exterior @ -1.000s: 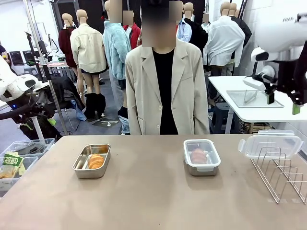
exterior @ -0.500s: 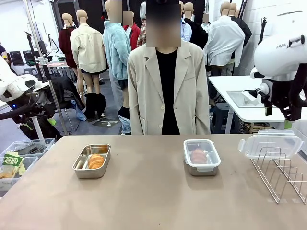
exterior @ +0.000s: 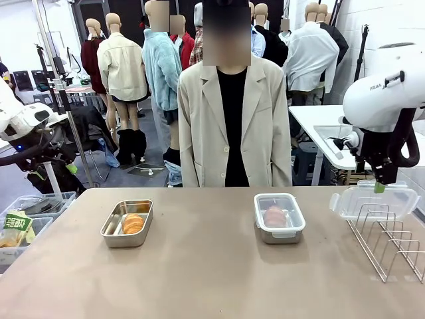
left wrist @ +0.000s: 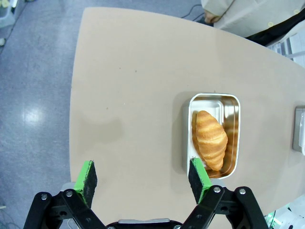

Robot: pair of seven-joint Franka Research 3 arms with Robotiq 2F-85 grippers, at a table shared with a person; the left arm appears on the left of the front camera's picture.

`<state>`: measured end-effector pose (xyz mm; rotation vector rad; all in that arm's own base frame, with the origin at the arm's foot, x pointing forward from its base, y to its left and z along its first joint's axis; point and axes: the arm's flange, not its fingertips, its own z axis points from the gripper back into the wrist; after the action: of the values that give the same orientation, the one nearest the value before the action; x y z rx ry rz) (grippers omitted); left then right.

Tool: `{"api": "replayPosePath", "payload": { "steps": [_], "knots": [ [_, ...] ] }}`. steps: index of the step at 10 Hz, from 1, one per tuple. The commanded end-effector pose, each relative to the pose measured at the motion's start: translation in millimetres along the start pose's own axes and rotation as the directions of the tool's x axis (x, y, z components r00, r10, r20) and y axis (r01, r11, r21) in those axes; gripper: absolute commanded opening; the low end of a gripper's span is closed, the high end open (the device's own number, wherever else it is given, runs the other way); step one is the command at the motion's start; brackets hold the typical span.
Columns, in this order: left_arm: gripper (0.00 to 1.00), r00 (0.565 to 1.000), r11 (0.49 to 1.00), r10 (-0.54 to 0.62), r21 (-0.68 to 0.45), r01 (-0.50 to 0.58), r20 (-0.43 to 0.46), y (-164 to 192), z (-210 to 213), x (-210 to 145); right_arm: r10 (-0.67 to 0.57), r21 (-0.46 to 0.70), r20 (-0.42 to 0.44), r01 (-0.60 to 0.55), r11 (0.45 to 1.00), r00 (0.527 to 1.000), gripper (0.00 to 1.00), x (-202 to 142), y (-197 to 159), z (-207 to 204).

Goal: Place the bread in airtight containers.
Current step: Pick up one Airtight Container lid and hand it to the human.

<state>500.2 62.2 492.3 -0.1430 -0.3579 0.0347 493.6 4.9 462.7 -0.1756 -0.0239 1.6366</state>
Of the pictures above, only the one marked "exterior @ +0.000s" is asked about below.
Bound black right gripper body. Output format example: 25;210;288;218
367;156;398;184

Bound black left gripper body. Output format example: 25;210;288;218
31;148;72;170

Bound clear plastic locking lid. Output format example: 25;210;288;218
254;192;306;239
329;181;421;222

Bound golden croissant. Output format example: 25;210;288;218
122;213;145;235
264;205;287;229

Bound rectangular stainless steel container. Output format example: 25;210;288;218
100;199;154;249
258;229;303;245

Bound person's left forearm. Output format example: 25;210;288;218
270;132;294;187

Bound person's right forearm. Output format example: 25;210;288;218
178;132;200;187

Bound grey metal pole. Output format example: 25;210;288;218
32;0;96;189

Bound clear bin with grey packets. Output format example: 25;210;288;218
6;191;77;220

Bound grey packets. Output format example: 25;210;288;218
21;199;64;215

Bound chair with black jacket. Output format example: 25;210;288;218
68;106;119;182

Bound clear bin with snacks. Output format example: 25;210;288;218
0;215;54;274

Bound green label snack bag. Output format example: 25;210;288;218
2;209;36;247

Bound grey stool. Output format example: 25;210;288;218
33;94;56;107

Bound black leg warmers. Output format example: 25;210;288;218
116;128;147;166

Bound black monitor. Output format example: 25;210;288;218
13;70;30;91
31;69;46;90

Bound dark stool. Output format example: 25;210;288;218
292;142;321;186

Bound white work table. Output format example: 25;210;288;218
288;104;425;187

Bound seated person in dark shirt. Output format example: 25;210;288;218
0;61;17;100

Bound crumpled blue jeans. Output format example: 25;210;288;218
164;159;184;187

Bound mannequin in maroon dress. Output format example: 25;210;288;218
80;18;117;134

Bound mannequin in cream jacket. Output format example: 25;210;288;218
96;13;150;132

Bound tall black tripod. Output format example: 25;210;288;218
353;23;370;86

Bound mannequin in blue fleece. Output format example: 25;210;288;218
141;0;183;157

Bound mannequin in white shirt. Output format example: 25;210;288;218
284;1;340;96

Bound mannequin in black jacket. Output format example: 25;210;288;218
317;3;349;67

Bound person in beige blazer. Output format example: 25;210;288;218
177;0;294;187

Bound mannequin in red jacket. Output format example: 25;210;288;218
169;15;196;72

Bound mannequin in black coat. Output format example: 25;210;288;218
254;3;289;69

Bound mannequin with white collar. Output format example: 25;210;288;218
278;19;292;44

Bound mannequin in plaid hooded shirt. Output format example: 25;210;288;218
189;2;204;66

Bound mannequin in light blue shirt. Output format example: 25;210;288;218
248;1;266;58

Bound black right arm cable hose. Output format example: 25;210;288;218
388;108;421;169

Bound metal mannequin base plate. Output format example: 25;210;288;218
127;165;166;179

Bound silver wire lid rack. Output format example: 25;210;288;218
347;203;425;283

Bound black camera tripod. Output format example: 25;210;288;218
35;43;72;110

